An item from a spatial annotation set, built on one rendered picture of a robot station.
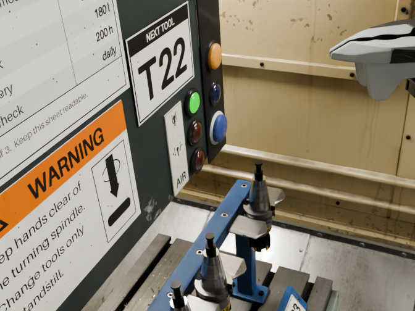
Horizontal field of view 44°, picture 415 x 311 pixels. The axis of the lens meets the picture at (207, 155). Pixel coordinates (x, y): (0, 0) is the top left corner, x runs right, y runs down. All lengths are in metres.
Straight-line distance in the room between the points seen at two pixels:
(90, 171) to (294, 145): 1.06
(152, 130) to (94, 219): 0.09
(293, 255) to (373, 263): 0.22
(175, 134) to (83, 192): 0.13
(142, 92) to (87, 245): 0.12
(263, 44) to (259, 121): 0.22
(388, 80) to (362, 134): 0.79
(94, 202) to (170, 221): 1.28
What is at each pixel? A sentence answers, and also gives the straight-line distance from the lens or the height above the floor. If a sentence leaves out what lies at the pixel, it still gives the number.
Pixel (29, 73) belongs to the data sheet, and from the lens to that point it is 0.31.
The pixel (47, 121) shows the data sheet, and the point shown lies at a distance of 0.32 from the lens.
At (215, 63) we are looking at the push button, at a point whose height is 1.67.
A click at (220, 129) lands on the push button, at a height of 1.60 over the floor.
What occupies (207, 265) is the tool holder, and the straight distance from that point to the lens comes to 0.84.
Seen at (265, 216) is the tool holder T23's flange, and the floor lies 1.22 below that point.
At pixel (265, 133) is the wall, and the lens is 1.40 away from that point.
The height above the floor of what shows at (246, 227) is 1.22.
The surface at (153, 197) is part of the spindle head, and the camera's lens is 0.45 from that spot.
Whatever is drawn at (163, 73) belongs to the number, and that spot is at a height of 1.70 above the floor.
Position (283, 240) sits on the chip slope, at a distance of 1.54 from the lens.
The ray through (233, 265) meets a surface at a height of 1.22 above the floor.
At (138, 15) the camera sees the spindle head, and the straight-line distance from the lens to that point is 0.39.
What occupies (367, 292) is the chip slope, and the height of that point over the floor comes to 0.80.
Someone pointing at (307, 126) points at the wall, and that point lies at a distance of 1.35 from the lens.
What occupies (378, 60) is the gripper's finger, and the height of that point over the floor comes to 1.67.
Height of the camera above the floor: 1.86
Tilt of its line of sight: 32 degrees down
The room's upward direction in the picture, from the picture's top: 4 degrees counter-clockwise
